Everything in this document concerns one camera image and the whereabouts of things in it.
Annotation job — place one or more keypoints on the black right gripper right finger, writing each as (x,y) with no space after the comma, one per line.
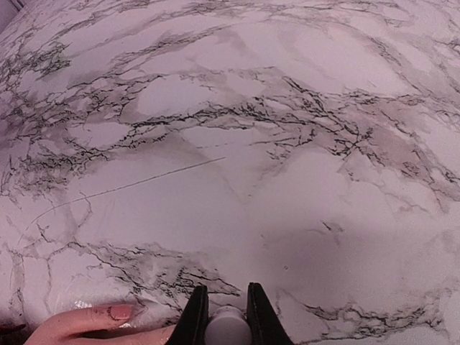
(265,326)

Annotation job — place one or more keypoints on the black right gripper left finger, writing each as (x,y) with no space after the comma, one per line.
(191,327)

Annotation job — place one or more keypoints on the white nail polish cap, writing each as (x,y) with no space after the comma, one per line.
(228,326)

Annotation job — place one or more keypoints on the person's bare hand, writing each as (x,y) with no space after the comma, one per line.
(70,327)

